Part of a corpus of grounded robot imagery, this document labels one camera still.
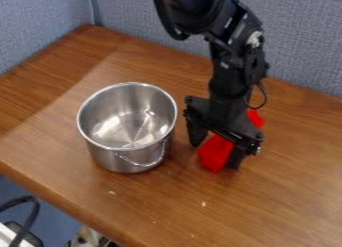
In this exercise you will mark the metal pot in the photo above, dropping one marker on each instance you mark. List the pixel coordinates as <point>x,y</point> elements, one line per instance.
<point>126,121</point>

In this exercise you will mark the white black object under table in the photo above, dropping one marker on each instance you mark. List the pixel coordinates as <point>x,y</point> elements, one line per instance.
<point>90,238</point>

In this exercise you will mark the red block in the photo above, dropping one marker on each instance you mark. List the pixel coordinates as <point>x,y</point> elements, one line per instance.
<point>216,152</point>

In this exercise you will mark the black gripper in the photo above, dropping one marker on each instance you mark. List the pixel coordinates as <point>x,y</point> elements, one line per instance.
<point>225,118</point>

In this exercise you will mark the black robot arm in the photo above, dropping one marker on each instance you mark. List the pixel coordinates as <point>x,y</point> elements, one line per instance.
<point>233,31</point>

